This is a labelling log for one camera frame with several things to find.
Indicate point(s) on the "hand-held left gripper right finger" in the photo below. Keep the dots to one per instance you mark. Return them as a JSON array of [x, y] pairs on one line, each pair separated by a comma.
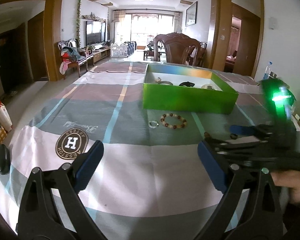
[[211, 170]]

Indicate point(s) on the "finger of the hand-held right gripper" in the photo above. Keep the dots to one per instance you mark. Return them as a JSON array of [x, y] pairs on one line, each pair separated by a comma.
[[241, 130], [252, 152]]

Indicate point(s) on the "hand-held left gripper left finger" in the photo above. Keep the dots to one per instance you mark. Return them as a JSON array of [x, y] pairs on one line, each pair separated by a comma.
[[88, 166]]

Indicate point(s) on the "green cardboard box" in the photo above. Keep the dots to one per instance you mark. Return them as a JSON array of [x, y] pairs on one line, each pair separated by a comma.
[[185, 100]]

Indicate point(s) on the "dark green bangle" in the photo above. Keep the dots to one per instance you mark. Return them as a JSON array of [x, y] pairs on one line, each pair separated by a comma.
[[187, 83]]

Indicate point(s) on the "person's right hand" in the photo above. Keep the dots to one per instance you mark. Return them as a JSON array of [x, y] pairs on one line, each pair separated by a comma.
[[293, 186]]

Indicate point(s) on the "plastic water bottle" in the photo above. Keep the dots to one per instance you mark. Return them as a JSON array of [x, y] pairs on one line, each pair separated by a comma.
[[267, 71]]

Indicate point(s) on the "red white paper bag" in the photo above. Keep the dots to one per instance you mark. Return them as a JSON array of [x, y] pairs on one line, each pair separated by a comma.
[[1, 112]]

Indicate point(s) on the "carved wooden chair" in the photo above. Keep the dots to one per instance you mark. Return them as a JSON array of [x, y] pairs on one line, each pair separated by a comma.
[[175, 47]]

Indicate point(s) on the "wooden armchair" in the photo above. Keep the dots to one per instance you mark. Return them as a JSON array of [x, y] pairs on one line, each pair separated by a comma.
[[85, 60]]

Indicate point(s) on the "pile of clothes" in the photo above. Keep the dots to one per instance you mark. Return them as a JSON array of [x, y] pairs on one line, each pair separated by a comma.
[[68, 55]]

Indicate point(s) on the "wooden television cabinet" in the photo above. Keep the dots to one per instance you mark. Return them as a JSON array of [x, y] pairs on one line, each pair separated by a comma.
[[100, 53]]

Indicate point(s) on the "wooden coffee table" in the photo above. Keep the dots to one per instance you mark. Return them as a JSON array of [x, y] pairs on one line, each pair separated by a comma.
[[150, 52]]

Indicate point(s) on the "white play fence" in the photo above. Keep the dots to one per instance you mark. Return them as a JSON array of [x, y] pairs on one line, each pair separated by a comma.
[[118, 50]]

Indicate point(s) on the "flat screen television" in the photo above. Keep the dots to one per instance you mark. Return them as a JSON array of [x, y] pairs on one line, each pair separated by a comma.
[[96, 31]]

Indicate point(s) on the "ivy garland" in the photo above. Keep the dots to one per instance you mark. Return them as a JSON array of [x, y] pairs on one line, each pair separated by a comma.
[[78, 22]]

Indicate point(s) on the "white wall box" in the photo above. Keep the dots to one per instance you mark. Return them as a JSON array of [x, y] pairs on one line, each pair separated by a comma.
[[273, 23]]

